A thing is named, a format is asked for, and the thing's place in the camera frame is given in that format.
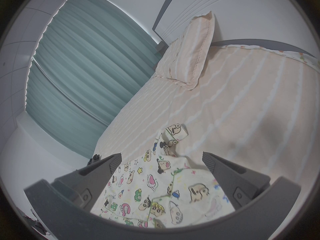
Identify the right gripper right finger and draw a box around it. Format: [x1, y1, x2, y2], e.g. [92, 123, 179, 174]
[202, 151, 271, 208]

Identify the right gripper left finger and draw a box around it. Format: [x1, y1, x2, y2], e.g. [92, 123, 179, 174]
[51, 153, 123, 208]

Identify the white printed pyjama top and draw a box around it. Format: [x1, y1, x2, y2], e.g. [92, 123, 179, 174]
[90, 123, 237, 228]

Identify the bed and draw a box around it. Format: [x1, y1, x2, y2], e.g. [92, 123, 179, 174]
[93, 0, 320, 228]

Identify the blue-green curtain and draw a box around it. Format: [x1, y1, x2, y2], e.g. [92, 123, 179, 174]
[25, 60, 118, 159]
[32, 0, 165, 126]

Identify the cream striped pillow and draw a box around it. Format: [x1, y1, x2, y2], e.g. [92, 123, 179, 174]
[155, 11, 215, 91]

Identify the grey bedside table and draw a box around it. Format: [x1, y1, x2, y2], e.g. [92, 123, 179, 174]
[154, 40, 170, 58]

